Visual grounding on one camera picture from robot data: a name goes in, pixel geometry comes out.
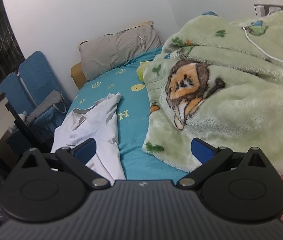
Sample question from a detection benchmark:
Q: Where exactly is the tall blue covered chair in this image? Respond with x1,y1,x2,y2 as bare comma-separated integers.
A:
18,51,72,120

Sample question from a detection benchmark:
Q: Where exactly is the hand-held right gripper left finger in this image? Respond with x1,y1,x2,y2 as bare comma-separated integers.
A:
14,137,110,189

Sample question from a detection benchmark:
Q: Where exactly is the green printed fleece blanket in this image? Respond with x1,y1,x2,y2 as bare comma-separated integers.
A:
143,9,283,175

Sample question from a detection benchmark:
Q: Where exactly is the green plush toy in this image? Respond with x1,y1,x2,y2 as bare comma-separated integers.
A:
136,62,148,81

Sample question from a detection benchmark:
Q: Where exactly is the cream pillow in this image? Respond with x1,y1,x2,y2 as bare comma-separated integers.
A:
131,20,155,28

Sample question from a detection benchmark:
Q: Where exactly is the grey cloth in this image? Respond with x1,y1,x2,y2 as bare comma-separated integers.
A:
26,90,67,125

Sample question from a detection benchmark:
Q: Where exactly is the small white blue toy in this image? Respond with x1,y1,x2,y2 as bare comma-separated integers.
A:
11,111,29,132

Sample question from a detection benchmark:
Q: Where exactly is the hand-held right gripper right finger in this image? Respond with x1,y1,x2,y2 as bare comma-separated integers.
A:
177,137,272,189

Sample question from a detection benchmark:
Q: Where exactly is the white cable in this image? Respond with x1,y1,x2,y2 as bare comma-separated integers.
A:
242,6,283,68

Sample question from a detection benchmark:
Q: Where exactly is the grey pillow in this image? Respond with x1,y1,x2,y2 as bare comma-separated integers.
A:
78,25,162,81

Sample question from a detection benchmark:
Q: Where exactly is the short blue covered chair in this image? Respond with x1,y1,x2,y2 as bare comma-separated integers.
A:
0,73,37,110

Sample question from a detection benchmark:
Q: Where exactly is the white shirt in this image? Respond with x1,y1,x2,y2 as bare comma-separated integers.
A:
50,92,127,180

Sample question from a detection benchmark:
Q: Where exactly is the teal patterned bed sheet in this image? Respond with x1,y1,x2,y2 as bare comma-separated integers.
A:
65,46,189,180

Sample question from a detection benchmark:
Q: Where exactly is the white wall socket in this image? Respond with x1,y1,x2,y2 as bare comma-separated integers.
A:
254,4,283,18

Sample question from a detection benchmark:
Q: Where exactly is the tan cushion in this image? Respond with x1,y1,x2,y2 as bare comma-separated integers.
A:
71,62,88,90

